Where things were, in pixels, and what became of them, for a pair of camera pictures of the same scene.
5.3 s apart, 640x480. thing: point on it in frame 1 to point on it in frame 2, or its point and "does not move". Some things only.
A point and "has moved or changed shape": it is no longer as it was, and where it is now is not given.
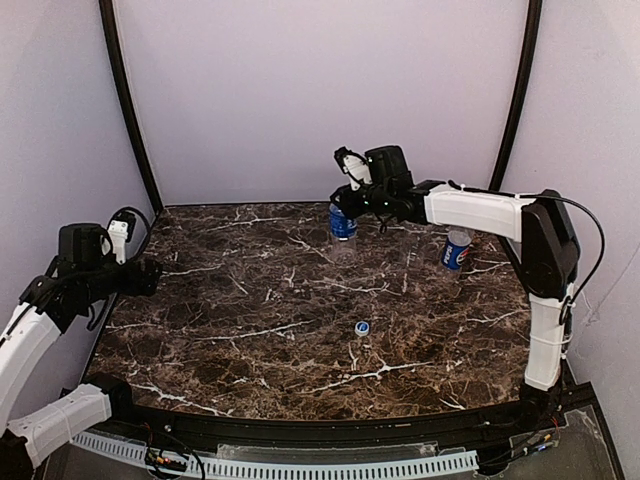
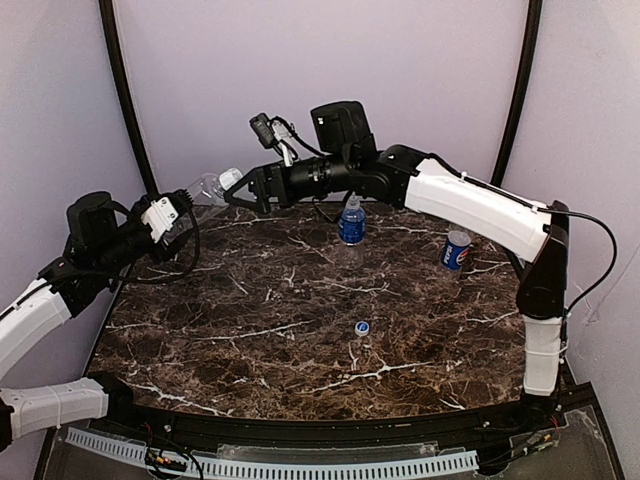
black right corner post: (524, 91) does not move
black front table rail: (500, 422) does not move
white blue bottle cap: (361, 328) does not move
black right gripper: (345, 201) to (265, 185)
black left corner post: (129, 102) does not move
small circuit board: (154, 457) does not move
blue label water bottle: (343, 233) has moved or changed shape
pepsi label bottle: (456, 249) does not move
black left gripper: (147, 276) to (176, 209)
